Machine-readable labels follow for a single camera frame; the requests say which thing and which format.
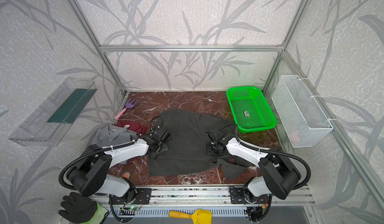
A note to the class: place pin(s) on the dark grey striped shirt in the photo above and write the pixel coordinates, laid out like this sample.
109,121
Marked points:
187,146

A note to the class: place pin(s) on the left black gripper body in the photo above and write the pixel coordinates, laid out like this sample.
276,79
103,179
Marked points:
157,147

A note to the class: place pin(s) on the maroon folded shirt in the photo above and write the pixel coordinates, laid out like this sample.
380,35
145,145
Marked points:
132,126

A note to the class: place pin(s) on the small round orange lid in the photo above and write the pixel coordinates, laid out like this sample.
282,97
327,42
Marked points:
127,175

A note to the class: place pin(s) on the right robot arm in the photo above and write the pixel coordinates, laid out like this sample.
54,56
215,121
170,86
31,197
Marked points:
279,174

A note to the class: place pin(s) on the purple pink toy rake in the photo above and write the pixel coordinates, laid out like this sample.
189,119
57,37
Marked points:
129,104

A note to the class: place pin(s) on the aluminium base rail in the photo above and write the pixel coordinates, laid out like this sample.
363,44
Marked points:
214,196

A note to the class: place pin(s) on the yellow toy shovel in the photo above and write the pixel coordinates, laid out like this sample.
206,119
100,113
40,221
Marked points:
198,217

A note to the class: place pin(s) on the light grey folded shirt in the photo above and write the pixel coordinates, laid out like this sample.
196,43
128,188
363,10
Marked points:
112,136

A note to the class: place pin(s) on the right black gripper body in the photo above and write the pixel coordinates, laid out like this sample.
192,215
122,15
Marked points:
213,148

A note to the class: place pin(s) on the white wire mesh basket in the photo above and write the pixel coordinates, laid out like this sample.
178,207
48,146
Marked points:
303,119

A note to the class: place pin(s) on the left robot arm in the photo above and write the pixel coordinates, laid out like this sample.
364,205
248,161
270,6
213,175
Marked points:
110,146

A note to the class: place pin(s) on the green plastic basket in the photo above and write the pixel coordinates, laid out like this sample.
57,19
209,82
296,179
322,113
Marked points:
250,109

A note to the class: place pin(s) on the black green work glove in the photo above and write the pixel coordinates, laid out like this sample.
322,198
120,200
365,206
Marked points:
82,210

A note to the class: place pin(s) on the clear plastic wall bin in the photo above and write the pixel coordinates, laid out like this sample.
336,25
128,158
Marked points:
50,122

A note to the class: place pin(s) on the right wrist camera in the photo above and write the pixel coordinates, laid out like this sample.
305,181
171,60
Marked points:
214,135

